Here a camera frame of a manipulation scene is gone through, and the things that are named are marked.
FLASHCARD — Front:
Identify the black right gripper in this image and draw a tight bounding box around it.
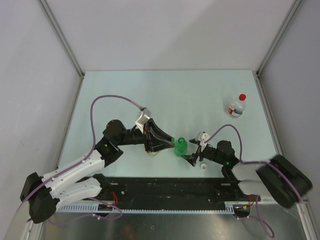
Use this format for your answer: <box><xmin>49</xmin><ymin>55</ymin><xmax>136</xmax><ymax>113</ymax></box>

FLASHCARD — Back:
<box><xmin>181</xmin><ymin>145</ymin><xmax>225</xmax><ymax>166</ymax></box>

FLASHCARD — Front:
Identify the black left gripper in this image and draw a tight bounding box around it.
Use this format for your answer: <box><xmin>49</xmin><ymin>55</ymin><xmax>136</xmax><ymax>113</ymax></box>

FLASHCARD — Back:
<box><xmin>115</xmin><ymin>118</ymin><xmax>174</xmax><ymax>153</ymax></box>

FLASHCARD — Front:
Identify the green plastic bottle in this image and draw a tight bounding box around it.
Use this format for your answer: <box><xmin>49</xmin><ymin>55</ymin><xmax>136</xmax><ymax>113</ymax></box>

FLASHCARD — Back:
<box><xmin>174</xmin><ymin>137</ymin><xmax>188</xmax><ymax>157</ymax></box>

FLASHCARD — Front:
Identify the clear bottle with orange label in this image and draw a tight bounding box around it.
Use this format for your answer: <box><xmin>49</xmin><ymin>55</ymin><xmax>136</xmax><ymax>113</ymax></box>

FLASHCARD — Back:
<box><xmin>147</xmin><ymin>151</ymin><xmax>160</xmax><ymax>157</ymax></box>

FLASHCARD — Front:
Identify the white bottle cap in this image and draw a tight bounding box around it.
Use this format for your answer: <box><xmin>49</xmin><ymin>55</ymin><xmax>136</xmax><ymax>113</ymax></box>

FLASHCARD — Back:
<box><xmin>200</xmin><ymin>163</ymin><xmax>208</xmax><ymax>170</ymax></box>

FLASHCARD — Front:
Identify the clear bottle with red label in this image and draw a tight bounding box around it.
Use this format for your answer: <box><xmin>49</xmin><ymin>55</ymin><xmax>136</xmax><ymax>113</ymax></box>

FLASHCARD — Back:
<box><xmin>228</xmin><ymin>99</ymin><xmax>246</xmax><ymax>117</ymax></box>

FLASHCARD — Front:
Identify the red bottle cap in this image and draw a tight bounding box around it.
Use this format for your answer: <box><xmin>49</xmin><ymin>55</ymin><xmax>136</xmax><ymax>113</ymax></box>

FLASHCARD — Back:
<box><xmin>239</xmin><ymin>94</ymin><xmax>247</xmax><ymax>101</ymax></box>

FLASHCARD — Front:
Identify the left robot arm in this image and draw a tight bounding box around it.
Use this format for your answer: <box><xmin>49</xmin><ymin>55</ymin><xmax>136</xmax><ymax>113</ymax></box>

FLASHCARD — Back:
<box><xmin>20</xmin><ymin>118</ymin><xmax>174</xmax><ymax>224</ymax></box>

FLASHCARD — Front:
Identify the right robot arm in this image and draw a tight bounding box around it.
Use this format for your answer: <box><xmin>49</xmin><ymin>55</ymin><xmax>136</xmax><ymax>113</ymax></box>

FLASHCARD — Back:
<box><xmin>182</xmin><ymin>140</ymin><xmax>313</xmax><ymax>208</ymax></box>

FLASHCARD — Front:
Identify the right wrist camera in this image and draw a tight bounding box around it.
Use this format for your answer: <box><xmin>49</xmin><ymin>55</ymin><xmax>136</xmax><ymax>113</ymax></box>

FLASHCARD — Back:
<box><xmin>195</xmin><ymin>131</ymin><xmax>210</xmax><ymax>151</ymax></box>

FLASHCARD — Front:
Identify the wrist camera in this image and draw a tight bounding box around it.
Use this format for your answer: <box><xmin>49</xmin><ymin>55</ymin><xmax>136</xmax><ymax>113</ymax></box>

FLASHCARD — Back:
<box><xmin>135</xmin><ymin>107</ymin><xmax>151</xmax><ymax>133</ymax></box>
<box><xmin>195</xmin><ymin>131</ymin><xmax>210</xmax><ymax>151</ymax></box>

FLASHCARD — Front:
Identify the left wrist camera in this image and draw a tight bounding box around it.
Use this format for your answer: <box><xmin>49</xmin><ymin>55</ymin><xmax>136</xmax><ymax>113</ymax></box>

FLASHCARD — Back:
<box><xmin>135</xmin><ymin>107</ymin><xmax>151</xmax><ymax>133</ymax></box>

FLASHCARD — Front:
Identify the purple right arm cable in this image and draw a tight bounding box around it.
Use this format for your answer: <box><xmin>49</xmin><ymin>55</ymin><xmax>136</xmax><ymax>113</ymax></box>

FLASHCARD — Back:
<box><xmin>204</xmin><ymin>124</ymin><xmax>303</xmax><ymax>201</ymax></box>

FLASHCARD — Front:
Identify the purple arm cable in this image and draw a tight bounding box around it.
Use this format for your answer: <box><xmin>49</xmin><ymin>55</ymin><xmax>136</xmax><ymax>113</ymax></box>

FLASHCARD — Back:
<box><xmin>204</xmin><ymin>124</ymin><xmax>303</xmax><ymax>201</ymax></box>
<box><xmin>19</xmin><ymin>94</ymin><xmax>145</xmax><ymax>203</ymax></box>

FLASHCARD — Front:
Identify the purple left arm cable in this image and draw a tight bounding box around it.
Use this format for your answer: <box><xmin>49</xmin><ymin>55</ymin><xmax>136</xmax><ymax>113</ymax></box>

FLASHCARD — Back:
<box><xmin>19</xmin><ymin>94</ymin><xmax>145</xmax><ymax>203</ymax></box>

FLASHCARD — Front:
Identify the grey slotted cable duct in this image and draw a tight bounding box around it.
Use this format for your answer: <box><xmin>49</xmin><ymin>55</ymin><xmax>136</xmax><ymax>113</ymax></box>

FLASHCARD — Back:
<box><xmin>56</xmin><ymin>201</ymin><xmax>235</xmax><ymax>215</ymax></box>

